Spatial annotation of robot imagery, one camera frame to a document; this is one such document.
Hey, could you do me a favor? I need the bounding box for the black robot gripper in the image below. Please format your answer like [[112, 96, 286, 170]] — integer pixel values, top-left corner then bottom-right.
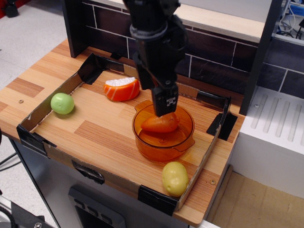
[[130, 23, 188, 117]]

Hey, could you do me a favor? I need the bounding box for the orange toy carrot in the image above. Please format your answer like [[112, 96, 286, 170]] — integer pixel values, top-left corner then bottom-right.
[[141, 113, 180, 133]]

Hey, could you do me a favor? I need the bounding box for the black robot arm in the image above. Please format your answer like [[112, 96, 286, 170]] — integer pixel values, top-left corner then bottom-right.
[[124, 0, 188, 117]]

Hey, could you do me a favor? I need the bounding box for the transparent orange plastic pot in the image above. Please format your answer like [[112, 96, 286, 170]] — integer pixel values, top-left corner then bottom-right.
[[133, 100, 195, 162]]

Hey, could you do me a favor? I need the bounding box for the cardboard fence with black tape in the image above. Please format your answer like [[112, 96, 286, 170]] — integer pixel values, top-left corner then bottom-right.
[[17, 54, 234, 218]]

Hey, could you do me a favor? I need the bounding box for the salmon sushi toy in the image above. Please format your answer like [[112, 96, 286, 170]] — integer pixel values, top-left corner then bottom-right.
[[104, 77, 140, 101]]

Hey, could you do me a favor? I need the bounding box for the yellow toy potato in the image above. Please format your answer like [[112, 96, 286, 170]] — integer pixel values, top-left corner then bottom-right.
[[162, 161, 189, 197]]

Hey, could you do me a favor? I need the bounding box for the light wooden shelf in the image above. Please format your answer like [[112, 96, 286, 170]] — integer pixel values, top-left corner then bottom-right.
[[104, 0, 266, 44]]

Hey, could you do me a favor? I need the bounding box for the green toy apple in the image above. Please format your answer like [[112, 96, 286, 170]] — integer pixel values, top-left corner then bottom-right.
[[50, 93, 75, 114]]

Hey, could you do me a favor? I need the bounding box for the white toy sink drainboard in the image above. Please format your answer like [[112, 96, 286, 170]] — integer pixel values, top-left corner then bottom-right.
[[231, 87, 304, 198]]

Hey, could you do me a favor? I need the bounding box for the grey oven control panel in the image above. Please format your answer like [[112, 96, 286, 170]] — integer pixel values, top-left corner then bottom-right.
[[68, 188, 126, 228]]

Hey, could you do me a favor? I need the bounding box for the dark grey vertical post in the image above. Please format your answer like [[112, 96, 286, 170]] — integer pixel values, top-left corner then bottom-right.
[[239, 0, 283, 115]]

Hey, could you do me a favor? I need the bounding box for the black cable on floor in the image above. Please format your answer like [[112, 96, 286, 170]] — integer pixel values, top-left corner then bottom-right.
[[0, 152, 22, 171]]

